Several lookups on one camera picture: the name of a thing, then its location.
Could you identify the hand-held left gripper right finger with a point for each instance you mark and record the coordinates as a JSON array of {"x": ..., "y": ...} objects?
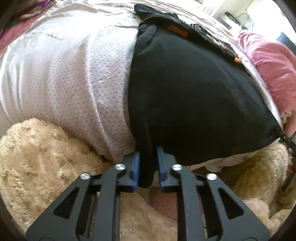
[{"x": 161, "y": 171}]

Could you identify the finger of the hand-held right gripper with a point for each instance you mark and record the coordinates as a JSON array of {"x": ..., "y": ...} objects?
[{"x": 288, "y": 142}]

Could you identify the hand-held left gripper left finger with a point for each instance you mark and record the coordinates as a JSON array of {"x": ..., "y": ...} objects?
[{"x": 136, "y": 171}]

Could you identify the black sweater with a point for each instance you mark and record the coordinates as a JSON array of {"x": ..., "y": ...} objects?
[{"x": 196, "y": 92}]

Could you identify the pink dotted pajama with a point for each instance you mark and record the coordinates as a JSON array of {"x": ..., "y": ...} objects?
[{"x": 161, "y": 201}]

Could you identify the rolled pink duvet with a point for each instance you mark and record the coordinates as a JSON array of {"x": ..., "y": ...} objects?
[{"x": 272, "y": 67}]

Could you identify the dark monitor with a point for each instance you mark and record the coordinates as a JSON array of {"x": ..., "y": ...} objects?
[{"x": 283, "y": 38}]

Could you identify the printed pale pink quilt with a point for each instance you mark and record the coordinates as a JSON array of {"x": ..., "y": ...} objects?
[{"x": 69, "y": 81}]

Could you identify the pink quilted blanket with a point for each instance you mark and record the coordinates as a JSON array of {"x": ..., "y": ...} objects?
[{"x": 9, "y": 39}]

